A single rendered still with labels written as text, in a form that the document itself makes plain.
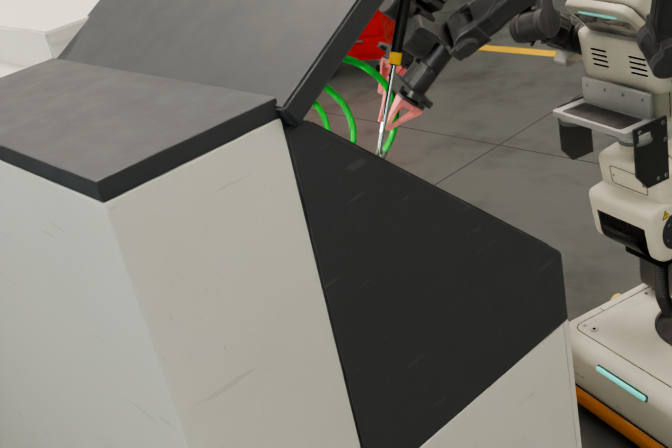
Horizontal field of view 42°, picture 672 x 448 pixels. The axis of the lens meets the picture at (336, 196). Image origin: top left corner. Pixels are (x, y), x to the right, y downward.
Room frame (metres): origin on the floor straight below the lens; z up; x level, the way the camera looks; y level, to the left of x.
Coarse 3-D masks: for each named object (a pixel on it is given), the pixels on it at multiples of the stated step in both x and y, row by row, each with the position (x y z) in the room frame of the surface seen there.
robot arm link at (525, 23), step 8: (536, 8) 2.08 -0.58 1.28; (520, 16) 2.09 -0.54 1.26; (528, 16) 2.06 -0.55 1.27; (520, 24) 2.08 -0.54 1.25; (528, 24) 2.05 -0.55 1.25; (520, 32) 2.07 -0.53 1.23; (528, 32) 2.05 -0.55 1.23; (536, 32) 2.04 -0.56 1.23; (528, 40) 2.08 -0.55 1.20; (544, 40) 2.05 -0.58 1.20
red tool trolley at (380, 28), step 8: (376, 16) 5.79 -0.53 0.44; (384, 16) 5.84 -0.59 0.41; (368, 24) 5.81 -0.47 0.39; (376, 24) 5.78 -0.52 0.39; (384, 24) 5.82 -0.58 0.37; (392, 24) 5.95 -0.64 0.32; (368, 32) 5.81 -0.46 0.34; (376, 32) 5.79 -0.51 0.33; (384, 32) 5.80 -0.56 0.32; (392, 32) 5.92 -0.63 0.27; (360, 40) 5.84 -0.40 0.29; (368, 40) 5.82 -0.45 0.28; (376, 40) 5.79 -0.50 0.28; (384, 40) 5.78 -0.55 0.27; (352, 48) 5.88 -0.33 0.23; (360, 48) 5.85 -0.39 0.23; (368, 48) 5.83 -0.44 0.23; (376, 48) 5.80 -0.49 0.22; (352, 56) 5.89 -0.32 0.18; (360, 56) 5.87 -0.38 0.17; (368, 56) 5.84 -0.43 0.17; (376, 56) 5.81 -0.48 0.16
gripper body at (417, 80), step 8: (416, 64) 1.66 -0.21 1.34; (424, 64) 1.64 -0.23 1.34; (408, 72) 1.66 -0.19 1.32; (416, 72) 1.65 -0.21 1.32; (424, 72) 1.64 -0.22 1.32; (432, 72) 1.64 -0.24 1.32; (400, 80) 1.66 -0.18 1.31; (408, 80) 1.65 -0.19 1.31; (416, 80) 1.64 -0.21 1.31; (424, 80) 1.64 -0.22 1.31; (432, 80) 1.65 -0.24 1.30; (408, 88) 1.62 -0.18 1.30; (416, 88) 1.64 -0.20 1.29; (424, 88) 1.64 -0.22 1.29; (416, 96) 1.61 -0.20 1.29; (424, 96) 1.65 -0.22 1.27; (424, 104) 1.63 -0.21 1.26; (432, 104) 1.63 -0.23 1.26
